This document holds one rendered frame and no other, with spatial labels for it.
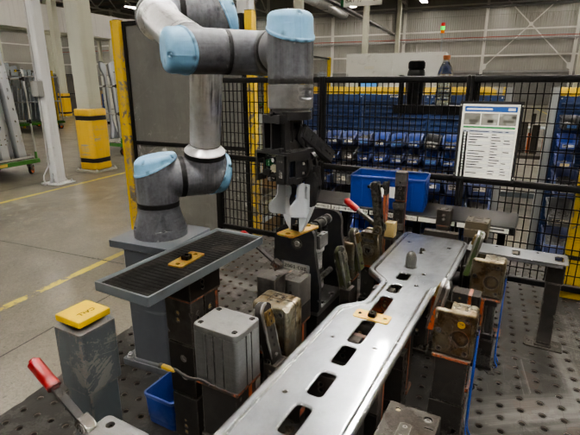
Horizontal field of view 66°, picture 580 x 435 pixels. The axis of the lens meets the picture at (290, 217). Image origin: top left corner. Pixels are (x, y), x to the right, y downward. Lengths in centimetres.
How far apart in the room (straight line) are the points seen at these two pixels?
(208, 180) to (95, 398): 66
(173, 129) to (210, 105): 252
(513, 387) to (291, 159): 100
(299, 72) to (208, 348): 49
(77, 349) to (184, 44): 51
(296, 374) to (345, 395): 10
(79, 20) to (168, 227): 761
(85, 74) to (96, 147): 122
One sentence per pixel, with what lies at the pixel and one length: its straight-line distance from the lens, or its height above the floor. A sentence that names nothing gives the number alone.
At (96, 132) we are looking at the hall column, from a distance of 868.
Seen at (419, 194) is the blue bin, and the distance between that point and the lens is 182.
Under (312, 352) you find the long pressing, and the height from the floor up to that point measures 100.
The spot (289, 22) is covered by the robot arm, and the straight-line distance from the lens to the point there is 74.
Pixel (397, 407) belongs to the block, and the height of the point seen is 103.
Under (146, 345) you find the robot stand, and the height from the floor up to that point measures 78.
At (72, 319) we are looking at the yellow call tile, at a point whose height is 116.
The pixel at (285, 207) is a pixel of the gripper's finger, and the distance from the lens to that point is 81.
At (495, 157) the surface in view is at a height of 124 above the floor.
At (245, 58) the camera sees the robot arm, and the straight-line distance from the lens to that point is 81.
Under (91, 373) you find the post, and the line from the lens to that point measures 83.
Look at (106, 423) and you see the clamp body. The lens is 74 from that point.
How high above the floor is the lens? 152
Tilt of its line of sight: 17 degrees down
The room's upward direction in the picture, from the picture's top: straight up
